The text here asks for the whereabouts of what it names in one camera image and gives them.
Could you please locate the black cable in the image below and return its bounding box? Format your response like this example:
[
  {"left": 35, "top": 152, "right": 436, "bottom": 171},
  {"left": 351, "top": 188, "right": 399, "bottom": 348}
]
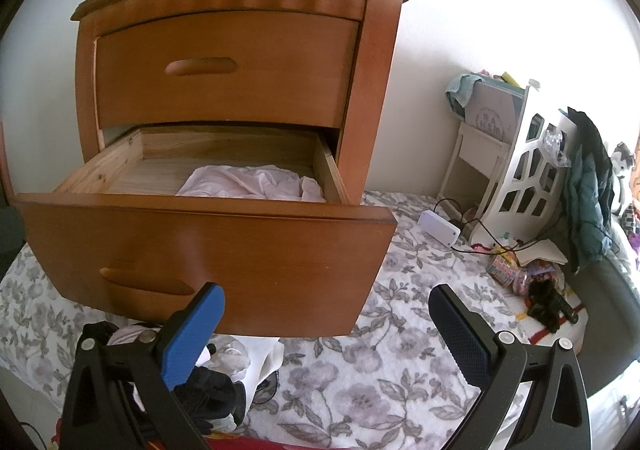
[{"left": 432, "top": 199, "right": 551, "bottom": 253}]

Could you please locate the colourful puzzle cube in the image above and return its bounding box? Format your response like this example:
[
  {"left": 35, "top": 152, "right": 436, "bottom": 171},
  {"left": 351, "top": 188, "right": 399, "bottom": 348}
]
[{"left": 487, "top": 255, "right": 518, "bottom": 287}]

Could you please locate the black underwear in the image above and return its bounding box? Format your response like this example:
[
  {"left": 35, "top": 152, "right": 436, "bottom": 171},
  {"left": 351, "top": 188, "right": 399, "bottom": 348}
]
[
  {"left": 82, "top": 323, "right": 118, "bottom": 346},
  {"left": 175, "top": 370, "right": 246, "bottom": 436}
]

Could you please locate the teal jacket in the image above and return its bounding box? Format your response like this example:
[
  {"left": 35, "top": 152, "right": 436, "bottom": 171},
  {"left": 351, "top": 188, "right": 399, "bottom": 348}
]
[{"left": 565, "top": 108, "right": 616, "bottom": 276}]

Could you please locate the white power adapter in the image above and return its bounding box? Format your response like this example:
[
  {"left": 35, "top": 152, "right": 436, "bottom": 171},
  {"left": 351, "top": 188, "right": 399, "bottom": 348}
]
[{"left": 419, "top": 210, "right": 461, "bottom": 247}]

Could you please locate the black toy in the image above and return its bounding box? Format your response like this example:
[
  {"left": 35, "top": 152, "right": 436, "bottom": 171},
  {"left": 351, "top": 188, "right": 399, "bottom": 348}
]
[{"left": 527, "top": 280, "right": 581, "bottom": 331}]

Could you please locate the grey cushion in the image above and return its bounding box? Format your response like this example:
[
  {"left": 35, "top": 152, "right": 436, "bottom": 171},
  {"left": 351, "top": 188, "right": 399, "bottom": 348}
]
[{"left": 565, "top": 250, "right": 640, "bottom": 396}]

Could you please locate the grey floral bedspread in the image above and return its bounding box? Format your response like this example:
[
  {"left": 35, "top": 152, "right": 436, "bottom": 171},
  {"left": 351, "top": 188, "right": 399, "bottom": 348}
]
[{"left": 0, "top": 190, "right": 551, "bottom": 450}]

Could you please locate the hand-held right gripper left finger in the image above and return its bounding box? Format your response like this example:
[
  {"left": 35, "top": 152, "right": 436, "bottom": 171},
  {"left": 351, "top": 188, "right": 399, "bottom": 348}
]
[{"left": 62, "top": 281, "right": 226, "bottom": 450}]

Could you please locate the white cat print underwear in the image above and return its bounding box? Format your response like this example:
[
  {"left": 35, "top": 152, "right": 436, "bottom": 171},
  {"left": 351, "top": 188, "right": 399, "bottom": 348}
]
[{"left": 202, "top": 334, "right": 282, "bottom": 393}]

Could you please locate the small white toy table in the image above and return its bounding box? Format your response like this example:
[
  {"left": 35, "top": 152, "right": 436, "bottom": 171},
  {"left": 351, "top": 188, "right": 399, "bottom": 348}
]
[{"left": 437, "top": 123, "right": 511, "bottom": 226}]

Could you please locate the pink underwear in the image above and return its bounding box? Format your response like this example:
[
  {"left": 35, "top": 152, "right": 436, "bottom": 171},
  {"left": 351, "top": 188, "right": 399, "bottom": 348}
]
[
  {"left": 107, "top": 325, "right": 161, "bottom": 347},
  {"left": 176, "top": 165, "right": 327, "bottom": 203}
]

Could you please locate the dark green cabinet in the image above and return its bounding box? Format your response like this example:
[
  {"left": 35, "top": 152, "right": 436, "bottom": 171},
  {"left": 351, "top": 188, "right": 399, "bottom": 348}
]
[{"left": 0, "top": 205, "right": 26, "bottom": 276}]

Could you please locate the black and white plush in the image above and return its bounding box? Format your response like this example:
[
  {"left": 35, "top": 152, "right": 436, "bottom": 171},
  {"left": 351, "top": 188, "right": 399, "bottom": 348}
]
[{"left": 612, "top": 143, "right": 636, "bottom": 216}]

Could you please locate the wooden nightstand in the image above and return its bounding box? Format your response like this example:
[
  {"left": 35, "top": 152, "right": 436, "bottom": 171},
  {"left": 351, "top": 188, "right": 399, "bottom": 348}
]
[{"left": 12, "top": 0, "right": 415, "bottom": 338}]

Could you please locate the white notebook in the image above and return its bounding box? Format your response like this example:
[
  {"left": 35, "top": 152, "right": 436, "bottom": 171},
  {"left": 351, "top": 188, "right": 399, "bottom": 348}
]
[{"left": 515, "top": 253, "right": 568, "bottom": 281}]

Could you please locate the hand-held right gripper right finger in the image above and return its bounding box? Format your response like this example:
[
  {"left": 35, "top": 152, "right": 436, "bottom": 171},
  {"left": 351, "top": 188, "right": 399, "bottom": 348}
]
[{"left": 428, "top": 284, "right": 591, "bottom": 450}]

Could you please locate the wooden drawer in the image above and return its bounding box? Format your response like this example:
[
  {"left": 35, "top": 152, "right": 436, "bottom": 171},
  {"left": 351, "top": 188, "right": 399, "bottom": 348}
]
[
  {"left": 94, "top": 11, "right": 363, "bottom": 131},
  {"left": 12, "top": 125, "right": 398, "bottom": 338}
]

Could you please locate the wooden bed frame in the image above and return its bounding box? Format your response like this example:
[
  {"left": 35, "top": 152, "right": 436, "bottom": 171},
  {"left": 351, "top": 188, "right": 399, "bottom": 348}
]
[{"left": 0, "top": 120, "right": 16, "bottom": 211}]

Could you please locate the closed wooden drawer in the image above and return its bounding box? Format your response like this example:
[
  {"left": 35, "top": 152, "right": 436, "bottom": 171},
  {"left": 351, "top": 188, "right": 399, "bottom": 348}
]
[{"left": 94, "top": 11, "right": 363, "bottom": 131}]

